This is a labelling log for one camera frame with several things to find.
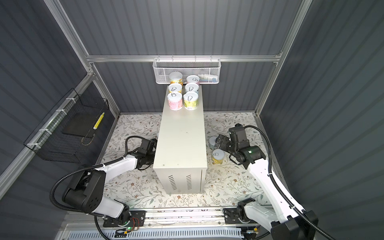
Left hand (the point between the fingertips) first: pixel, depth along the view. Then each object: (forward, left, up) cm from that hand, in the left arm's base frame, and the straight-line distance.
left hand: (162, 157), depth 92 cm
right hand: (-3, -35, +19) cm, 40 cm away
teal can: (-2, -34, +2) cm, 35 cm away
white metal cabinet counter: (-18, -13, +31) cm, 38 cm away
